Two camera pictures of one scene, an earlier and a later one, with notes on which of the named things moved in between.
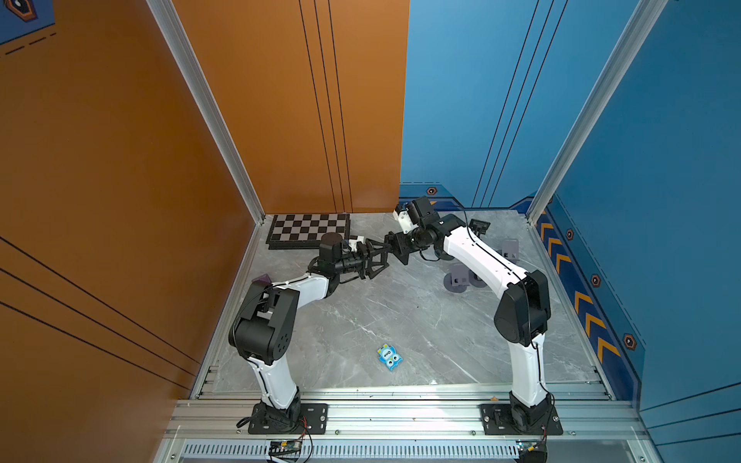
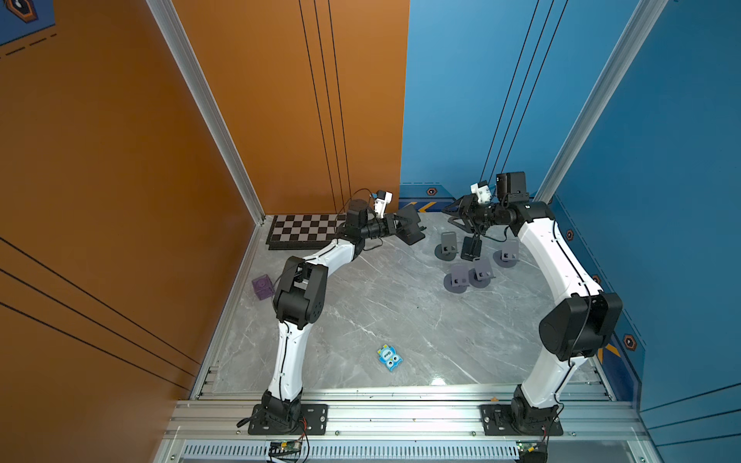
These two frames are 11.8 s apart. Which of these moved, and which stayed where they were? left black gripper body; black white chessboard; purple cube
Moved: left black gripper body
Stayed: black white chessboard; purple cube
